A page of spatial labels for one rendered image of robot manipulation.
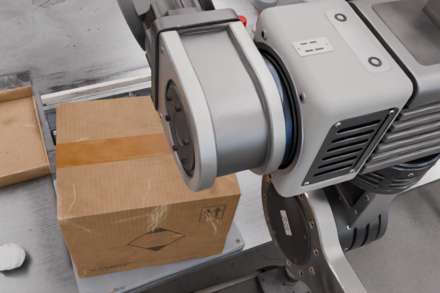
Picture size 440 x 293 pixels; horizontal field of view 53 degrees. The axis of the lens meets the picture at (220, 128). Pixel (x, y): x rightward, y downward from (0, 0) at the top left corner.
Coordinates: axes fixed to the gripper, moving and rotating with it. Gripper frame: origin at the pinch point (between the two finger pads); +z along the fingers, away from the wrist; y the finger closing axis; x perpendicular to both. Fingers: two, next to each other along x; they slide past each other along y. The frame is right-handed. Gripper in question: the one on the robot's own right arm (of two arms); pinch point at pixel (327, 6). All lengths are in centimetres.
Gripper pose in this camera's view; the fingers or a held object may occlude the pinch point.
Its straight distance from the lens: 136.8
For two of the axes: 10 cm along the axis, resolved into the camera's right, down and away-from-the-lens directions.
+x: 3.9, 7.6, -5.2
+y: -9.1, 2.4, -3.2
